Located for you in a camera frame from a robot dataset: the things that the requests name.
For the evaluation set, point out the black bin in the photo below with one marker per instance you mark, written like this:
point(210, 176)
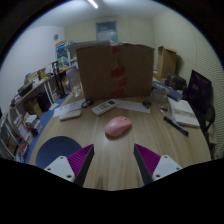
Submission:
point(43, 101)

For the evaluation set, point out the black eyeglasses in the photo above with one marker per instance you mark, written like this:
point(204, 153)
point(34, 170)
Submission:
point(87, 103)

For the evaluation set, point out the cluttered shelf unit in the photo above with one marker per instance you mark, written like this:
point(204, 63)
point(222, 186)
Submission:
point(16, 133)

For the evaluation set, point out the ceiling light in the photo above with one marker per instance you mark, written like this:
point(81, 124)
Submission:
point(93, 4)

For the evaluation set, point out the flat white rectangular device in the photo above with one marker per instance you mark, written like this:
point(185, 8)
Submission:
point(70, 115)

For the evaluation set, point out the black bag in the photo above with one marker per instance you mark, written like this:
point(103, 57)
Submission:
point(176, 81)

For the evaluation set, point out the upright open cardboard box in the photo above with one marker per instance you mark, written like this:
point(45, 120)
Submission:
point(166, 61)

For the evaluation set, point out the clear plastic jug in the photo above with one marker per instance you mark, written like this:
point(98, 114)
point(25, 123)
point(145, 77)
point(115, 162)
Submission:
point(73, 80)

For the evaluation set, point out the black monitor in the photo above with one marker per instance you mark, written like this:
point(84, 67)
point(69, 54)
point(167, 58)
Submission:
point(199, 91)

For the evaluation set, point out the window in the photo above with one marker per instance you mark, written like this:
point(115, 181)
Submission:
point(106, 31)

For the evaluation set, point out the pink computer mouse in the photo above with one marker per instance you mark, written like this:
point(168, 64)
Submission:
point(118, 126)

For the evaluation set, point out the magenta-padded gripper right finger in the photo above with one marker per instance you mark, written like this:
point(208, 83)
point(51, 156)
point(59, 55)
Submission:
point(166, 165)

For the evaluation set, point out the large taped cardboard box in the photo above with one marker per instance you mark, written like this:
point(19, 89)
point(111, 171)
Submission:
point(100, 71)

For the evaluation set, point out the white book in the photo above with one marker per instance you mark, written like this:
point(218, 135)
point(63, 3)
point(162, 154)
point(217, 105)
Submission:
point(184, 113)

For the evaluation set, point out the blue and white cabinet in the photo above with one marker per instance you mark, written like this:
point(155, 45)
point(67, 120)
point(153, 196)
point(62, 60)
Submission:
point(62, 53)

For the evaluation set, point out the brown cardboard box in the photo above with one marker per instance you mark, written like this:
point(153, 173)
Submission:
point(32, 107)

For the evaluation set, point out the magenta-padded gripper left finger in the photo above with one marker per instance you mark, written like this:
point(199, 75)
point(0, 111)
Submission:
point(60, 166)

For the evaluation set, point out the small black clip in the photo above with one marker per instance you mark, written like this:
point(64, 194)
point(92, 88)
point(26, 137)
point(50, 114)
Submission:
point(146, 103)

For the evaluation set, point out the round wall clock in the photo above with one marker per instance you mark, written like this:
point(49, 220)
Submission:
point(55, 37)

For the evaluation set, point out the round blue mouse pad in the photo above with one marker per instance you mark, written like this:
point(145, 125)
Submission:
point(55, 150)

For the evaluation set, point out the blue book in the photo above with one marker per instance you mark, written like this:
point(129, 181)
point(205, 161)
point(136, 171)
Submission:
point(174, 94)

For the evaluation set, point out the black stand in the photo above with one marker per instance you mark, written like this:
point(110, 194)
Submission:
point(60, 80)

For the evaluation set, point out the white remote control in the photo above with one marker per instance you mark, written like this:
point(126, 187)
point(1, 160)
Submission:
point(104, 107)

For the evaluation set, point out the clear plastic container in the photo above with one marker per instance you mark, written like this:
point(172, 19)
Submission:
point(159, 95)

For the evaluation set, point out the black marker pen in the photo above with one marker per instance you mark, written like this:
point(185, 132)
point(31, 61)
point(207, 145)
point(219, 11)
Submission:
point(175, 125)

